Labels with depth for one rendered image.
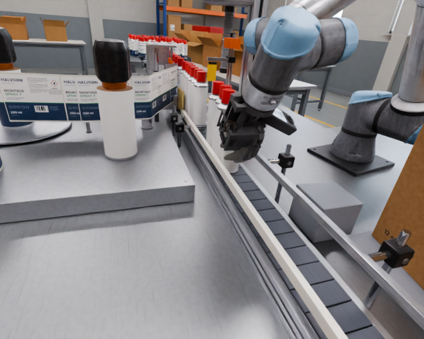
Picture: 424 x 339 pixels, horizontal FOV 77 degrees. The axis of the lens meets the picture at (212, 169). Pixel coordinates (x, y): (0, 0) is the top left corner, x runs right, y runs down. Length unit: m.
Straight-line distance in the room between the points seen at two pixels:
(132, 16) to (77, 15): 1.35
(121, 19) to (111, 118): 7.71
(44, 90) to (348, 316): 0.93
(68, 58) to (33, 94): 7.32
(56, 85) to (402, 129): 1.04
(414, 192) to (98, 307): 0.56
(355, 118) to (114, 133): 0.76
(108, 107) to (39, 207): 0.28
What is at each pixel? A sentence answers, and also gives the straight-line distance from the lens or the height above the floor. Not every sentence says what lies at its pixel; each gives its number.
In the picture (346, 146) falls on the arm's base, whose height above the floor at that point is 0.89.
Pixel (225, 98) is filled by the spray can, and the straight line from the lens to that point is 0.69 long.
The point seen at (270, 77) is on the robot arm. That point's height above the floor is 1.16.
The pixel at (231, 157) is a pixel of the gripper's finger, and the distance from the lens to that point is 0.62.
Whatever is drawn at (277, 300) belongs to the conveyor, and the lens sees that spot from 0.47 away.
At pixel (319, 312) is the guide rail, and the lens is 0.41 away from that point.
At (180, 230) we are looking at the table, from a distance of 0.59.
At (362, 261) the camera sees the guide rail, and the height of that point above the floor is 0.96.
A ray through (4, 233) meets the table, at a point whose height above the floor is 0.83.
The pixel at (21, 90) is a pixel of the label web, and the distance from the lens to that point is 1.00.
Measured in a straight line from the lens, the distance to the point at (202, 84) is 0.95.
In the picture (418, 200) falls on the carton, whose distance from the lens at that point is 0.59.
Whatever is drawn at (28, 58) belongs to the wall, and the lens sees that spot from 8.32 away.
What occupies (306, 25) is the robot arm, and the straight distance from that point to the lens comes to 0.43.
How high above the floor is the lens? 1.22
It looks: 28 degrees down
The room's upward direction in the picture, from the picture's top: 5 degrees clockwise
